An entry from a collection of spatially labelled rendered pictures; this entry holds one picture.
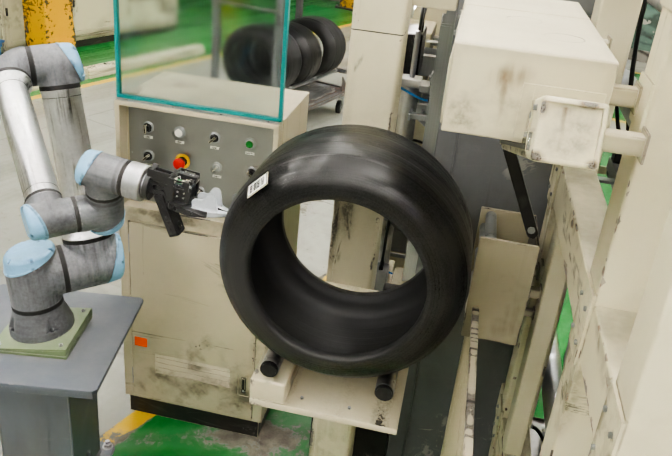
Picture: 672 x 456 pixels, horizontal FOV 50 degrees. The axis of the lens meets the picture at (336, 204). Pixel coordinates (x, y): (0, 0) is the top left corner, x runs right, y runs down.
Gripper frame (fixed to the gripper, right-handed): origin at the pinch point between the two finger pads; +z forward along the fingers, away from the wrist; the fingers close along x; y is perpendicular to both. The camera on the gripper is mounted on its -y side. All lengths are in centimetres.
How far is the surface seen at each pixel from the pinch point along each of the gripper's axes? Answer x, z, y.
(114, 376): 76, -56, -131
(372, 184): -11.6, 32.6, 23.0
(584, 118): -45, 61, 56
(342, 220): 25.9, 25.1, -5.9
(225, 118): 59, -21, 0
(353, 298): 15.6, 33.8, -22.1
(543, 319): 20, 83, -15
